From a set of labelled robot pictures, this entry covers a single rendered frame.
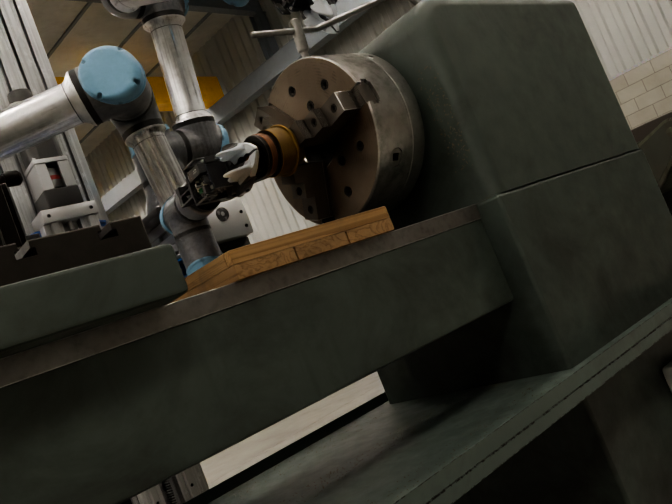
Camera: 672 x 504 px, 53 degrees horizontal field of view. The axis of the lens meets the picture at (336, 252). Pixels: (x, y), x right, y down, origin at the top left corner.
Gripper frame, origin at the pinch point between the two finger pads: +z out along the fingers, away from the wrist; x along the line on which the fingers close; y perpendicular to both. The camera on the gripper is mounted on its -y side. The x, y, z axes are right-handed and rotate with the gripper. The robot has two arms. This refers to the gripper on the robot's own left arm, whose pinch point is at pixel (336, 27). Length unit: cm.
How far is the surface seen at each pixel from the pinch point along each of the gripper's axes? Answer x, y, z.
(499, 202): 5, 3, 52
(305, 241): 3, 44, 47
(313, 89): 0.0, 18.5, 16.4
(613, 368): 2, 4, 85
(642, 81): -271, -940, -190
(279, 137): -3.3, 29.7, 23.4
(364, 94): 7.3, 17.6, 25.8
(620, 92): -303, -935, -202
